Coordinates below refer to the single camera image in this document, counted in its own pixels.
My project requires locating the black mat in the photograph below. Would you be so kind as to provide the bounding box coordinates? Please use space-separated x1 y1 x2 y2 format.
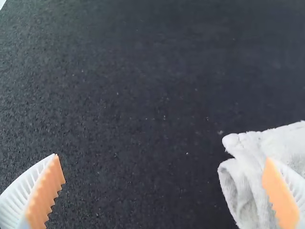
0 0 305 229

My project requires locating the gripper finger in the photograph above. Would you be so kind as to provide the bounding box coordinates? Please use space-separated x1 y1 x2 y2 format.
261 156 305 229
0 153 67 229

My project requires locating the pale towel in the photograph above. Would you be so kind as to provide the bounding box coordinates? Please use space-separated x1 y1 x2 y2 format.
217 120 305 229

